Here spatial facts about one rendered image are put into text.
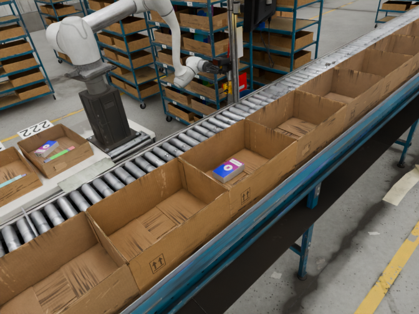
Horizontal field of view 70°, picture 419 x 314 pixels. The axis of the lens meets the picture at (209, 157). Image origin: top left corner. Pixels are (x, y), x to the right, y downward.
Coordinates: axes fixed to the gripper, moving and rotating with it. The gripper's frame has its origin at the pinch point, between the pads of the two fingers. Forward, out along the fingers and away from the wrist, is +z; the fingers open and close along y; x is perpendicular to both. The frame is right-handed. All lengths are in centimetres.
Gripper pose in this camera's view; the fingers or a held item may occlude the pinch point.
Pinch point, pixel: (225, 72)
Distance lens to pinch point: 221.9
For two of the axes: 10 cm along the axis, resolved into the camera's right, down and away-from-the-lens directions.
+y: 7.4, -4.6, 5.0
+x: 1.0, 8.0, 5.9
